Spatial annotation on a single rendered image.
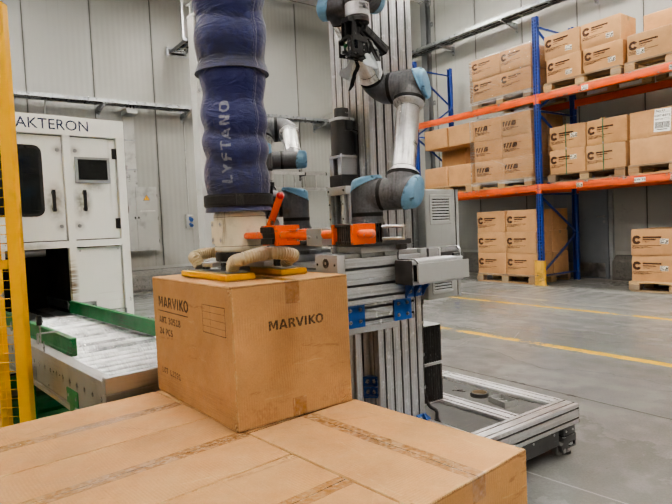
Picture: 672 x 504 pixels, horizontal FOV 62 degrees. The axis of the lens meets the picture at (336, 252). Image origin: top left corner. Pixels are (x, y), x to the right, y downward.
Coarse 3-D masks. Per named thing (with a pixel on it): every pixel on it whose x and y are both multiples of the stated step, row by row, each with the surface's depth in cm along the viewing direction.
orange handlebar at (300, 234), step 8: (248, 232) 177; (256, 232) 173; (280, 232) 161; (288, 232) 157; (296, 232) 154; (304, 232) 151; (328, 232) 142; (360, 232) 133; (368, 232) 133; (288, 240) 157; (296, 240) 154; (304, 240) 156
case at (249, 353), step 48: (192, 288) 170; (240, 288) 152; (288, 288) 161; (336, 288) 172; (192, 336) 172; (240, 336) 152; (288, 336) 161; (336, 336) 172; (192, 384) 175; (240, 384) 152; (288, 384) 162; (336, 384) 172; (240, 432) 152
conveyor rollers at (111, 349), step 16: (32, 320) 376; (48, 320) 374; (64, 320) 372; (80, 320) 370; (96, 320) 368; (80, 336) 310; (96, 336) 307; (112, 336) 304; (128, 336) 302; (144, 336) 306; (80, 352) 267; (96, 352) 264; (112, 352) 268; (128, 352) 264; (144, 352) 260; (96, 368) 237; (112, 368) 233; (128, 368) 229; (144, 368) 232
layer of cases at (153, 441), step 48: (0, 432) 161; (48, 432) 160; (96, 432) 158; (144, 432) 156; (192, 432) 155; (288, 432) 151; (336, 432) 150; (384, 432) 148; (432, 432) 147; (0, 480) 129; (48, 480) 128; (96, 480) 127; (144, 480) 126; (192, 480) 125; (240, 480) 124; (288, 480) 123; (336, 480) 122; (384, 480) 121; (432, 480) 120; (480, 480) 121
